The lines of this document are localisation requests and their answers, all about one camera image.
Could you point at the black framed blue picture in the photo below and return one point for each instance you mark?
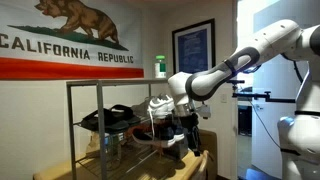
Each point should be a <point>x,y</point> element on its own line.
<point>195,50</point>

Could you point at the clear plastic jar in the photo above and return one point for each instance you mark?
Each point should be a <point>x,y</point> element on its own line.
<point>113,150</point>

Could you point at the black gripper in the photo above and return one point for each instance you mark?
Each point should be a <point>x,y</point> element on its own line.
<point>185,121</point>

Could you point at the black sandal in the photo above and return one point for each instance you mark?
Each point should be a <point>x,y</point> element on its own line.
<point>103,121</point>
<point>125,113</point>

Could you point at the light wooden table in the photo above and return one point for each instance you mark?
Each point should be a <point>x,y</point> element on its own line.
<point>133,170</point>

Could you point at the California Republic flag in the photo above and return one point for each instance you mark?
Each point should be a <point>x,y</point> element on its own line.
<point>66,36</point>

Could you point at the clear bottle green cap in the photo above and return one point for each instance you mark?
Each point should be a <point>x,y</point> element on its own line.
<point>160,68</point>

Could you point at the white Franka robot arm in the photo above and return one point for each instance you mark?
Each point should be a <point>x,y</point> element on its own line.
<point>266,43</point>

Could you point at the white wall light switch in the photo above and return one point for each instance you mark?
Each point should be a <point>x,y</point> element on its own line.
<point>223,98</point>

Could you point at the white sneaker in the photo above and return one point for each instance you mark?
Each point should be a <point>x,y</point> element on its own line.
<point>160,105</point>

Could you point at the grey metal shoe rack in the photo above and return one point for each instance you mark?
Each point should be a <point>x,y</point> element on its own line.
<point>100,100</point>

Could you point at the brown chair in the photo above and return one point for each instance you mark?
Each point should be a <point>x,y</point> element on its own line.
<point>210,150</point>

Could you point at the navy blue sneaker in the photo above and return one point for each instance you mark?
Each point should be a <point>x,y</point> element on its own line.
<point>160,136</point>

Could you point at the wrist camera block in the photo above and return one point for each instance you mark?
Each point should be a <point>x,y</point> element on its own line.
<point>204,111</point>

